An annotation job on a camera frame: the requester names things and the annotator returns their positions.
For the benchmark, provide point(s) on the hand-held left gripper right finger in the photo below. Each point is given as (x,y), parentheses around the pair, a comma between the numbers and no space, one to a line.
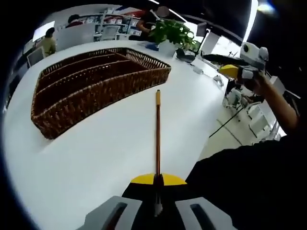
(172,191)

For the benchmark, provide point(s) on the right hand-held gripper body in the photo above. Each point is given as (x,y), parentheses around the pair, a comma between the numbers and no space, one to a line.
(255,56)

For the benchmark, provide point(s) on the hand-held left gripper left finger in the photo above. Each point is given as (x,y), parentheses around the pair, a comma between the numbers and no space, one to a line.
(141,203)

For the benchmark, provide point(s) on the brown wooden chopstick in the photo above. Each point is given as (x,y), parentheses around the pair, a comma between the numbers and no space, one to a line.
(157,134)

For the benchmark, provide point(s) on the brown wicker storage tray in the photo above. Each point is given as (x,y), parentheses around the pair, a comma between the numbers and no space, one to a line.
(72,105)

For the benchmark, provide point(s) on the white storage shelf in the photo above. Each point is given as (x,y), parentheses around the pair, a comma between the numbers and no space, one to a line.
(120,20)

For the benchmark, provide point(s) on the person's right hand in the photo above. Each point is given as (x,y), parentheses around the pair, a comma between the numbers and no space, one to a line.
(261,83)

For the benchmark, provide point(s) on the white adapter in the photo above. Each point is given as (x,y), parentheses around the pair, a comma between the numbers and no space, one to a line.
(218,80)

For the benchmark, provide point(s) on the white charger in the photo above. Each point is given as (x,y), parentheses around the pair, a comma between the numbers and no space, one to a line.
(197,69)

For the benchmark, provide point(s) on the long ceiling light strip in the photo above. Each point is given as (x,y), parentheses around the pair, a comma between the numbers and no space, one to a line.
(250,19)

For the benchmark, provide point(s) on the black studio light stand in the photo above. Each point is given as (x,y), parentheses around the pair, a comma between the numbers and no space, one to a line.
(202,28)

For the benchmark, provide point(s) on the black object on table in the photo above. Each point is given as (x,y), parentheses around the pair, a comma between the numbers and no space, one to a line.
(185,56)

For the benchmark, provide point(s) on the green potted plant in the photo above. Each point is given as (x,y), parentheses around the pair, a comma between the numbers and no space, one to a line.
(172,31)

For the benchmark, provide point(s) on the person in black clothes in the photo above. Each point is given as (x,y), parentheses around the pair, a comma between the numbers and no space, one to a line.
(239,179)

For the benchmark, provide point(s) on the blue cloth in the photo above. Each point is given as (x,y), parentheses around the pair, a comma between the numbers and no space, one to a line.
(152,46)

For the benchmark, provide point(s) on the white mesh office chair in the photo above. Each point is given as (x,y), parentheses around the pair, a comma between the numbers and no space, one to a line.
(110,31)
(34,56)

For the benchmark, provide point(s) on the white desk partition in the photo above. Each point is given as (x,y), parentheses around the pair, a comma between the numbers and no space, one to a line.
(74,37)

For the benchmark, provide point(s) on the white lit monitor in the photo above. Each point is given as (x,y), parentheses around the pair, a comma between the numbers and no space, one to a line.
(40,31)

